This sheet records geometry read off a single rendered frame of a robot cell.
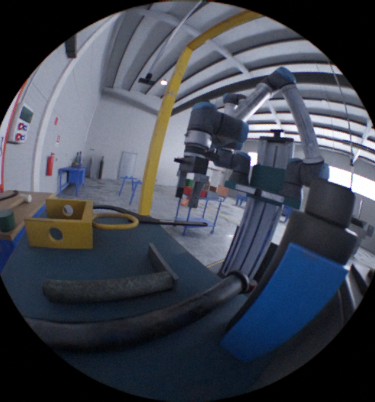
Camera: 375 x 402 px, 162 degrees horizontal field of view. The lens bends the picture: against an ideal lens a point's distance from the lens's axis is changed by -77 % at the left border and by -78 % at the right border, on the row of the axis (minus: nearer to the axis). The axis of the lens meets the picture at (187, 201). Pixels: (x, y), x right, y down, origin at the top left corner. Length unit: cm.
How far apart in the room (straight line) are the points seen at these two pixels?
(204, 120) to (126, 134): 1005
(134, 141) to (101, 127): 274
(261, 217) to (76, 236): 123
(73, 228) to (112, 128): 1019
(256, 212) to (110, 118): 1032
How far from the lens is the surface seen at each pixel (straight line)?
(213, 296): 19
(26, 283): 27
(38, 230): 31
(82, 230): 28
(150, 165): 203
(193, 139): 42
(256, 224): 127
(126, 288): 19
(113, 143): 1021
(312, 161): 86
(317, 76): 578
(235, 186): 110
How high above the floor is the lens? 124
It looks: 11 degrees down
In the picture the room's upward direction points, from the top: 12 degrees clockwise
